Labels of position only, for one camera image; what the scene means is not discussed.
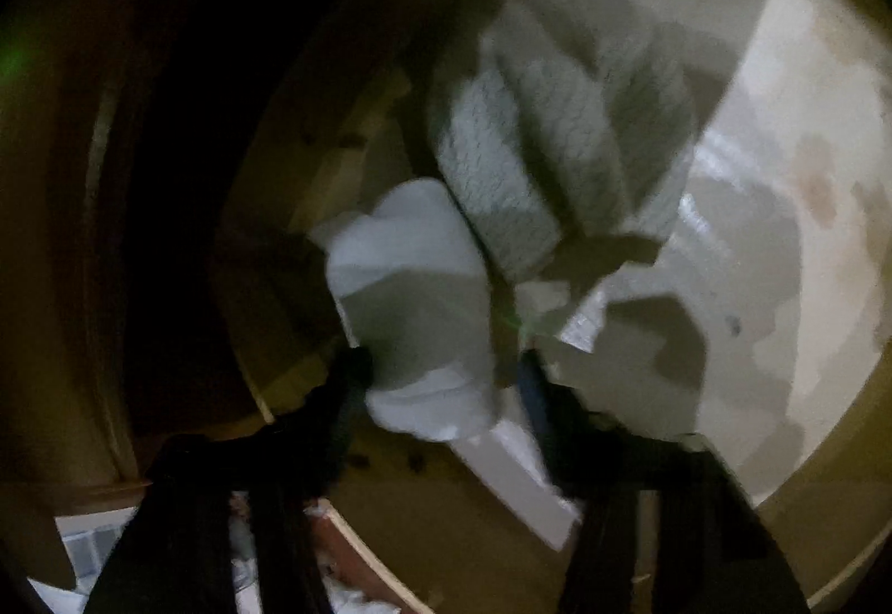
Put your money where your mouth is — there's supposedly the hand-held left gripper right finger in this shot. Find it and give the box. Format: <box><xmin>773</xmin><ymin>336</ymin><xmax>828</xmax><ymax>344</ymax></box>
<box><xmin>519</xmin><ymin>349</ymin><xmax>813</xmax><ymax>614</ymax></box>

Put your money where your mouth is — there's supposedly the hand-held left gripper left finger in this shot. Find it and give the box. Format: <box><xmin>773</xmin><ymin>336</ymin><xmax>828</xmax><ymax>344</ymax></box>
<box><xmin>84</xmin><ymin>345</ymin><xmax>377</xmax><ymax>614</ymax></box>

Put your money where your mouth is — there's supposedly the white underwear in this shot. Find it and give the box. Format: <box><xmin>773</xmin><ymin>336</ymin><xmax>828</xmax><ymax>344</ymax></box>
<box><xmin>313</xmin><ymin>178</ymin><xmax>520</xmax><ymax>444</ymax></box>

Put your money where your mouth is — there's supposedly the white fuzzy cloth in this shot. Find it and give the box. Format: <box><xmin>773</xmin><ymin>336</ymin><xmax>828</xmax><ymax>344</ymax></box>
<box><xmin>425</xmin><ymin>0</ymin><xmax>698</xmax><ymax>284</ymax></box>

